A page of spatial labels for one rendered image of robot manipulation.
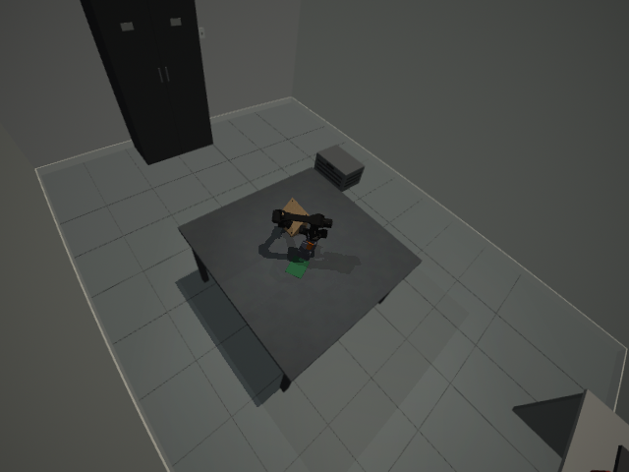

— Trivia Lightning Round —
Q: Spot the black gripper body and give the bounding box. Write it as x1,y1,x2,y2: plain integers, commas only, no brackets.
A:
299,225,327,238

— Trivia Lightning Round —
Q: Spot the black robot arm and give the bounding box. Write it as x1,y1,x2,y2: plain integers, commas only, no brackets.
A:
272,209,332,241

